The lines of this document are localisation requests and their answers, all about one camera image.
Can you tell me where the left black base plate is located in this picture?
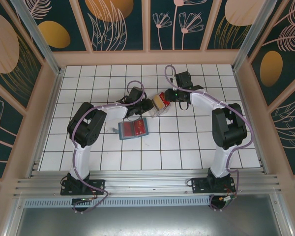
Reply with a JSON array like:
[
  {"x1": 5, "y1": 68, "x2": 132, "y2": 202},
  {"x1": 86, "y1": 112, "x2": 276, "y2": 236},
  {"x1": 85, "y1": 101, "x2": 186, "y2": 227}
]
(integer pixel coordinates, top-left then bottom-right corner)
[{"x1": 60, "y1": 178, "x2": 107, "y2": 196}]

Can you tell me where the aluminium mounting rail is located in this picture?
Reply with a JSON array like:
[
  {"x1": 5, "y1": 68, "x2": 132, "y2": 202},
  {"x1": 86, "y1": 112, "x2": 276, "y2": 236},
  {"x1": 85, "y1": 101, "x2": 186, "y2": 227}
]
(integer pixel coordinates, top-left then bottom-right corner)
[{"x1": 13, "y1": 169, "x2": 285, "y2": 198}]

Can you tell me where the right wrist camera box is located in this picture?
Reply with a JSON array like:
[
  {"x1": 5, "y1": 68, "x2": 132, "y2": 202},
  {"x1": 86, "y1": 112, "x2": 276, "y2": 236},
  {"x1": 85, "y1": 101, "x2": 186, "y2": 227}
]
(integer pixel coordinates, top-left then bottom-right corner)
[{"x1": 174, "y1": 71, "x2": 193, "y2": 89}]

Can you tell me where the aluminium frame post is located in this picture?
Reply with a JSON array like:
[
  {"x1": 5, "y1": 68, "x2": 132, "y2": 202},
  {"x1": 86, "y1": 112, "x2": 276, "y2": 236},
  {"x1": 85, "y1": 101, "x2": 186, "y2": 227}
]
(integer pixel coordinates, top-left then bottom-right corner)
[
  {"x1": 9, "y1": 0, "x2": 64, "y2": 76},
  {"x1": 232, "y1": 0, "x2": 277, "y2": 72}
]

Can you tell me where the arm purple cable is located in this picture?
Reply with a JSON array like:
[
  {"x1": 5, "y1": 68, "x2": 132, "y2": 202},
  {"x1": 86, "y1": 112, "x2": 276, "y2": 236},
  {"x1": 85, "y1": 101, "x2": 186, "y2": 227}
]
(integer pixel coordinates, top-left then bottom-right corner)
[
  {"x1": 164, "y1": 64, "x2": 254, "y2": 212},
  {"x1": 71, "y1": 80, "x2": 147, "y2": 214}
]

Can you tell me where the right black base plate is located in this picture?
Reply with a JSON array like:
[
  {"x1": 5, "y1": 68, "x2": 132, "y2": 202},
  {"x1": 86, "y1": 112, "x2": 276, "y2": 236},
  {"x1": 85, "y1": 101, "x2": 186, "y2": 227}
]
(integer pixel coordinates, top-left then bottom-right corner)
[{"x1": 191, "y1": 177, "x2": 237, "y2": 195}]

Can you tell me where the grey slotted cable duct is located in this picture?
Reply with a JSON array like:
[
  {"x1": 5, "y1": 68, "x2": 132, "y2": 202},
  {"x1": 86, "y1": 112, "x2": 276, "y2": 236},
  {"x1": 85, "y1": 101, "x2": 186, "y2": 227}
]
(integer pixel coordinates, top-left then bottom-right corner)
[{"x1": 23, "y1": 195, "x2": 211, "y2": 208}]

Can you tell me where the teal leather card holder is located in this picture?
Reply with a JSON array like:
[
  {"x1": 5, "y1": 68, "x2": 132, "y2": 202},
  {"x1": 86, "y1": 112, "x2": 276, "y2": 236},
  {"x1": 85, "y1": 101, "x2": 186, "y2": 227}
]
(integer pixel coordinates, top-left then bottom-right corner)
[{"x1": 111, "y1": 118, "x2": 149, "y2": 141}]

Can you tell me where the aluminium table edge rail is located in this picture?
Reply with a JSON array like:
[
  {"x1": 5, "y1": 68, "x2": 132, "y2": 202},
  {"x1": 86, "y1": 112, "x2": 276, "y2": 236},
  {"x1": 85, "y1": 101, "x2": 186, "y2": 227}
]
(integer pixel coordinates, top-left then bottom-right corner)
[
  {"x1": 232, "y1": 68, "x2": 271, "y2": 175},
  {"x1": 27, "y1": 70, "x2": 64, "y2": 179}
]

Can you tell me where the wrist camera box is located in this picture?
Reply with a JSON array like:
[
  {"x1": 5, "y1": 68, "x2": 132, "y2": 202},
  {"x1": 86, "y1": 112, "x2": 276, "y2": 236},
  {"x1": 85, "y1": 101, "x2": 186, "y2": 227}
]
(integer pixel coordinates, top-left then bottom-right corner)
[
  {"x1": 128, "y1": 86, "x2": 145, "y2": 102},
  {"x1": 174, "y1": 71, "x2": 193, "y2": 89}
]

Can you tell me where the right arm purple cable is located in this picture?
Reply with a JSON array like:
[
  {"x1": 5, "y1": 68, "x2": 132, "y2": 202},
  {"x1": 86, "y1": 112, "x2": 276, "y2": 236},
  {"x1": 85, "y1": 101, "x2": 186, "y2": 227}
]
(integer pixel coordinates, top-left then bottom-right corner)
[{"x1": 164, "y1": 64, "x2": 254, "y2": 212}]

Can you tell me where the gold credit card stack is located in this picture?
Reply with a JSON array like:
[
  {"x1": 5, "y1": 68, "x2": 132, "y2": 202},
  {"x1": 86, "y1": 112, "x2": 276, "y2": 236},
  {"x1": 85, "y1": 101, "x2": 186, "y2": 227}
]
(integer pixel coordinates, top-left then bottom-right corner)
[{"x1": 153, "y1": 96, "x2": 164, "y2": 110}]

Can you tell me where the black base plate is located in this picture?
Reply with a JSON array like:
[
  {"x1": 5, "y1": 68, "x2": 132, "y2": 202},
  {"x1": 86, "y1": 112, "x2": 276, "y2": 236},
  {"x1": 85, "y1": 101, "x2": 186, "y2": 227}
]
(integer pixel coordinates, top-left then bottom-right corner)
[
  {"x1": 60, "y1": 178, "x2": 107, "y2": 196},
  {"x1": 191, "y1": 177, "x2": 237, "y2": 195}
]

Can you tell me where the clear acrylic card box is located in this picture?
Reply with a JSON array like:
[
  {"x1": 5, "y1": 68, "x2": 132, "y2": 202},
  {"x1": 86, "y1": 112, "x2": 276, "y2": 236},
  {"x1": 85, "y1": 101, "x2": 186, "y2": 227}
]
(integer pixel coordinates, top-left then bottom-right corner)
[{"x1": 148, "y1": 92, "x2": 172, "y2": 119}]

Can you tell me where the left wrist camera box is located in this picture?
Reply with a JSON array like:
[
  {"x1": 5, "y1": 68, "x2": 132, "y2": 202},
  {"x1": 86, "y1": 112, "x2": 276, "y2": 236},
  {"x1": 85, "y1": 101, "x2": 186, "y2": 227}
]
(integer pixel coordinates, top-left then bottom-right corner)
[{"x1": 128, "y1": 86, "x2": 145, "y2": 102}]

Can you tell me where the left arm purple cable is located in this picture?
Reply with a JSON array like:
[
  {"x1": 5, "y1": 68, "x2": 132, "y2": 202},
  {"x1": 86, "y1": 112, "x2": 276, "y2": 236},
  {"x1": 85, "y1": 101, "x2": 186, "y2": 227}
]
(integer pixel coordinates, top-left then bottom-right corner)
[{"x1": 71, "y1": 80, "x2": 147, "y2": 214}]

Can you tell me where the grey metal sheet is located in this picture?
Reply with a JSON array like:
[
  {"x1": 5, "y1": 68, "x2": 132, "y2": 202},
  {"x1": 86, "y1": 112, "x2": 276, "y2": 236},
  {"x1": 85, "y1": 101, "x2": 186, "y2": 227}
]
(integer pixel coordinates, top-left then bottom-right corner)
[{"x1": 14, "y1": 194, "x2": 290, "y2": 236}]

